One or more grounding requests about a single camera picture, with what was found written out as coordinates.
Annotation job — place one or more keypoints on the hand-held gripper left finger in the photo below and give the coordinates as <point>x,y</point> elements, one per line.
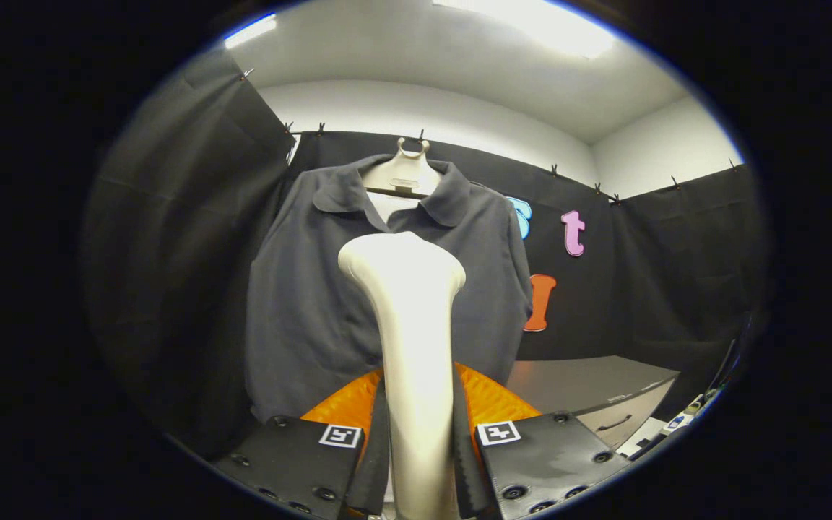
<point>376,469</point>

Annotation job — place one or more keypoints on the dark grey collared shirt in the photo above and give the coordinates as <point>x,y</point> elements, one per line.
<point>300,310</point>

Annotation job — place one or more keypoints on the row of small backdrop clips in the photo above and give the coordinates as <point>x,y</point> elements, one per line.
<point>321,128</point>

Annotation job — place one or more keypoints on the small ceiling light panel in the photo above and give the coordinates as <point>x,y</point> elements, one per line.
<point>251,30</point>

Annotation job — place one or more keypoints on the grey drawer cabinet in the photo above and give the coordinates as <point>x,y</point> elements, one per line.
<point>582,383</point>

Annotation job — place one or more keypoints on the large ceiling light panel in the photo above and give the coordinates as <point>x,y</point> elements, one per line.
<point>539,22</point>

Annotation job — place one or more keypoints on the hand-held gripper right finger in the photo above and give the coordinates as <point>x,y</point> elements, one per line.
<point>468,477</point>

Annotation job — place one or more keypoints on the cream garment hanger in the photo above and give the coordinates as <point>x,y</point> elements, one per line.
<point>401,173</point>

